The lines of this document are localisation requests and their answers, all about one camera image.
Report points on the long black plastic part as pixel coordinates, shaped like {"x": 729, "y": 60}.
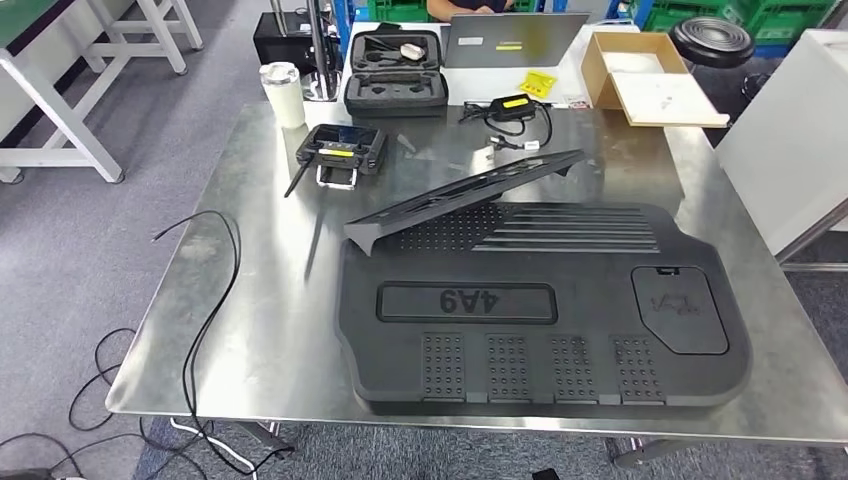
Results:
{"x": 450, "y": 205}

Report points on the stainless steel workbench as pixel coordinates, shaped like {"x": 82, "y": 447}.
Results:
{"x": 252, "y": 318}

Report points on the black remote controller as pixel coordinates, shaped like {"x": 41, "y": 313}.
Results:
{"x": 341, "y": 156}

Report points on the black foam carrying case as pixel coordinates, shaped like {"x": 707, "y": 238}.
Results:
{"x": 394, "y": 96}

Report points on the large black cover panel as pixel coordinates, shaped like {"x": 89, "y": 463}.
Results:
{"x": 570, "y": 278}

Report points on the black charger with yellow label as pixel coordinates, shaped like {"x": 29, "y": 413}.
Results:
{"x": 513, "y": 108}

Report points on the chrome pole with round base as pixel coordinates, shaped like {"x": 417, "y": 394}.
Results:
{"x": 322, "y": 83}

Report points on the small white oval item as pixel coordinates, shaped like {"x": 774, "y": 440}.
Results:
{"x": 413, "y": 51}

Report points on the yellow packet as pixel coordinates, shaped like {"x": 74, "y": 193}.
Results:
{"x": 538, "y": 84}

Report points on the white tumbler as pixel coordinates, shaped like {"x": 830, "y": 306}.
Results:
{"x": 283, "y": 102}

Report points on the dark grey laptop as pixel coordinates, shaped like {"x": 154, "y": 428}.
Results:
{"x": 517, "y": 40}

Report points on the green plastic crate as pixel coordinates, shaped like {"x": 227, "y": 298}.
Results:
{"x": 782, "y": 16}
{"x": 397, "y": 10}

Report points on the person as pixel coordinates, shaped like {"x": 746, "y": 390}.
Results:
{"x": 464, "y": 6}

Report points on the black cabinet box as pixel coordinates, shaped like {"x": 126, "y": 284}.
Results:
{"x": 275, "y": 40}

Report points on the brown cardboard box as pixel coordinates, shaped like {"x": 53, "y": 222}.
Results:
{"x": 662, "y": 99}

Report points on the black round stool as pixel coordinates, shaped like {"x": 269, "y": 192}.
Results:
{"x": 712, "y": 41}

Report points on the white side board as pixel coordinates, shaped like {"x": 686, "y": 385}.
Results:
{"x": 782, "y": 146}

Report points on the stainless steel table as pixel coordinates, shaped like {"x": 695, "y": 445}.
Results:
{"x": 815, "y": 232}

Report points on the blue metal post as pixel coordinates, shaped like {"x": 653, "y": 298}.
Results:
{"x": 341, "y": 26}

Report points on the white frame table green top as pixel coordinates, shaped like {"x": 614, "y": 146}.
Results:
{"x": 66, "y": 112}

